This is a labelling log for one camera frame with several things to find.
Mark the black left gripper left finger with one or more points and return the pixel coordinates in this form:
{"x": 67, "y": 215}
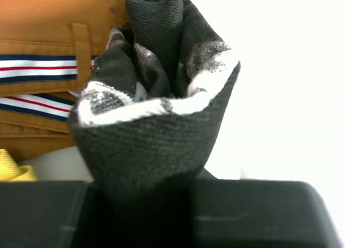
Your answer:
{"x": 44, "y": 214}

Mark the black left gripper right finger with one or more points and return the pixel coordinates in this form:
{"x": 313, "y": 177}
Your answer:
{"x": 260, "y": 213}

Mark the yellow cloth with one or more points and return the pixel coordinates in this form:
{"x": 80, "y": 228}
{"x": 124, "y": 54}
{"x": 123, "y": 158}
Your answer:
{"x": 10, "y": 171}

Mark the black and white garment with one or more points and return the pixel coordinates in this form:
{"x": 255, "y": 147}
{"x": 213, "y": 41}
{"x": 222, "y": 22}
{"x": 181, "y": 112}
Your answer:
{"x": 152, "y": 108}

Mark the brown trousers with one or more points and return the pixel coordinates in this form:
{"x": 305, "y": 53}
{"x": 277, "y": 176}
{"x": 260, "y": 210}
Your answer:
{"x": 47, "y": 50}

